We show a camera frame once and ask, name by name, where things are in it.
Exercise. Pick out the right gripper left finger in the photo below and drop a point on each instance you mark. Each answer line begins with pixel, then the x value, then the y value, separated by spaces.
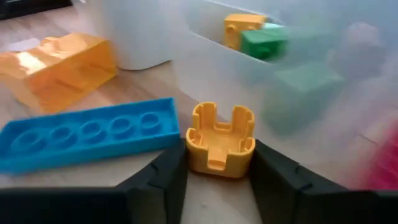
pixel 164 186

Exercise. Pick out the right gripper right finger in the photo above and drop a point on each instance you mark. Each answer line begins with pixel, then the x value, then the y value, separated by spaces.
pixel 280 186

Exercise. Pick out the small yellow rounded brick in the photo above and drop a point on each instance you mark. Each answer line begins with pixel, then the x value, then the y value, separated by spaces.
pixel 217 149

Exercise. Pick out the long blue plate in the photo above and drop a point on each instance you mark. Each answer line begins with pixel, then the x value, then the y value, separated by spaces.
pixel 77 137

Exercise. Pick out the red studded brick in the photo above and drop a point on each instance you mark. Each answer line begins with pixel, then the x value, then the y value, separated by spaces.
pixel 385 161

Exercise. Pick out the lime green studded brick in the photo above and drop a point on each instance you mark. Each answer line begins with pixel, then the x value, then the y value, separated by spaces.
pixel 308 77

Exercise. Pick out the small dark green brick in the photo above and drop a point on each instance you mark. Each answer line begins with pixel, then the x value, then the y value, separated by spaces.
pixel 264 43

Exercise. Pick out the yellow toy block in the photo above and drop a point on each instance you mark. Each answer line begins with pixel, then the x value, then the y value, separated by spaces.
pixel 62 71

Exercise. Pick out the light blue brick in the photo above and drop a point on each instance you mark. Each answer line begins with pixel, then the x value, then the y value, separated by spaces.
pixel 272 26

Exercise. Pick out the yellow four-stud brick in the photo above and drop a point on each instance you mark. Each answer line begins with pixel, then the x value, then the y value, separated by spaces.
pixel 239 31

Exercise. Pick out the clear plastic bin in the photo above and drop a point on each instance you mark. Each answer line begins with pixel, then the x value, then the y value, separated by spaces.
pixel 217 77

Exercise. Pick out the white plastic bin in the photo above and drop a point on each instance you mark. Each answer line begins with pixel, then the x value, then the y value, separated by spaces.
pixel 140 31

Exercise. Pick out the black aluminium frame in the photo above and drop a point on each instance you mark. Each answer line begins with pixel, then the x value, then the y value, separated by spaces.
pixel 31 7

